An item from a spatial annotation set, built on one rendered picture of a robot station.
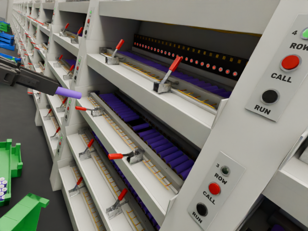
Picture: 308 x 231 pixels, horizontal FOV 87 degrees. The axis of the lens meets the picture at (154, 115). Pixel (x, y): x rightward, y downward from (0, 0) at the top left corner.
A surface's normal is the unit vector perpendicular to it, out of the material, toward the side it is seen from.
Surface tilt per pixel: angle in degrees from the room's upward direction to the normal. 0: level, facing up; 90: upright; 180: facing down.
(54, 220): 0
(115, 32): 90
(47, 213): 0
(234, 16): 107
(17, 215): 0
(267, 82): 90
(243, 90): 90
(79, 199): 17
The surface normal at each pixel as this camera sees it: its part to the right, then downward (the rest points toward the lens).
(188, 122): -0.79, 0.19
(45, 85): 0.57, 0.45
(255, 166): -0.72, -0.07
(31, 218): -0.08, 0.27
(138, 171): 0.14, -0.87
